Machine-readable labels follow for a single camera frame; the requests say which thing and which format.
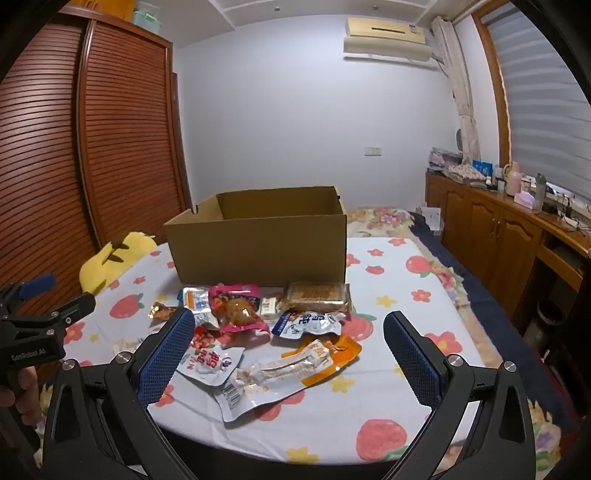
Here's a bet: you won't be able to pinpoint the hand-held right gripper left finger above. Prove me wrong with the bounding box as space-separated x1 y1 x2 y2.
41 307 197 480

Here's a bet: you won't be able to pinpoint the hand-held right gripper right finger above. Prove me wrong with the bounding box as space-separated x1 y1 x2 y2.
383 311 539 480

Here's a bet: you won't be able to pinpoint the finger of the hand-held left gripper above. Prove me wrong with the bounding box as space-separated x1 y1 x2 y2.
0 274 57 319
9 292 96 334

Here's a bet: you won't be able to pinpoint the white red pouch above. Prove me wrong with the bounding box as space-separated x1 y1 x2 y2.
175 325 245 386

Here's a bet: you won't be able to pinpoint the orange snack packet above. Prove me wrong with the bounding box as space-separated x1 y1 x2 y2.
281 335 363 386

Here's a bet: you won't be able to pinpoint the pink chicken leg packet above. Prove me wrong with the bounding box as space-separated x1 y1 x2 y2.
209 282 273 344

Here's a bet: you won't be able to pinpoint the clear white sausage packet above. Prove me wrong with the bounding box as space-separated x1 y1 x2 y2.
215 353 333 423

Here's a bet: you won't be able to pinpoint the brown cardboard box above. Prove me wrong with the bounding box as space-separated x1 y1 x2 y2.
164 186 348 289

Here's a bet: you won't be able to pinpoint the person's left hand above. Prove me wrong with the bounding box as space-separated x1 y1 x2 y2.
0 366 43 417

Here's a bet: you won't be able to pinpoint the small crimped snack packet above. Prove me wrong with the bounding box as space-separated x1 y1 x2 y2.
148 301 180 322

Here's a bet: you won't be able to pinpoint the white orange striped pouch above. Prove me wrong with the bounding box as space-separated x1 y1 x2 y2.
179 286 218 326

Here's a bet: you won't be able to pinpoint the yellow plush pillow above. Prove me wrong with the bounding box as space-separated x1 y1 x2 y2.
79 232 158 295

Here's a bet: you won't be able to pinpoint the strawberry print bed sheet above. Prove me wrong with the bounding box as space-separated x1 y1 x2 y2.
39 235 490 464

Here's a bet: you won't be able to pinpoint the navy blanket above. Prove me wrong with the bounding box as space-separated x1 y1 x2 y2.
409 210 566 416

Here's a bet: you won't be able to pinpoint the brown crispy bar packet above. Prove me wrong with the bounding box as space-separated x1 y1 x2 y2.
277 281 352 319

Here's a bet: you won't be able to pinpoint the white blue pouch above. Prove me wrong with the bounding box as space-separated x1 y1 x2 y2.
271 310 347 340

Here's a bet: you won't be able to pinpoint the grey trash bin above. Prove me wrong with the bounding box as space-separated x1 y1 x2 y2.
524 300 564 354

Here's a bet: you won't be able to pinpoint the floral quilt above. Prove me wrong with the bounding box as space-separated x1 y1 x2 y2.
344 207 580 467

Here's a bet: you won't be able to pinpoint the wooden cabinet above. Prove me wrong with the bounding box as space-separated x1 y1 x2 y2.
425 171 591 324

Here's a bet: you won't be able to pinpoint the brown louvred wardrobe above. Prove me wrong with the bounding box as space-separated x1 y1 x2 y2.
0 9 192 296

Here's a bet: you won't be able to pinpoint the folded patterned cloths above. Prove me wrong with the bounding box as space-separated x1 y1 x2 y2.
429 148 485 183

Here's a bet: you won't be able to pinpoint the pink thermos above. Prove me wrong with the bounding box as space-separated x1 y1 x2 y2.
505 161 522 197

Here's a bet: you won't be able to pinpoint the beige curtain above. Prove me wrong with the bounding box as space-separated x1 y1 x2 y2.
434 16 481 167

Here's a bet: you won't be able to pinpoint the green lidded plastic box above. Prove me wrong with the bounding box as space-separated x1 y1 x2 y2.
133 1 162 35

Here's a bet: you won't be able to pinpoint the grey window blind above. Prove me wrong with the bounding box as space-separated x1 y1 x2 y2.
480 0 591 195

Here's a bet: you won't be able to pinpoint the beige air conditioner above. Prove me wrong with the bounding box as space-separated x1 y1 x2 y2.
342 17 439 63

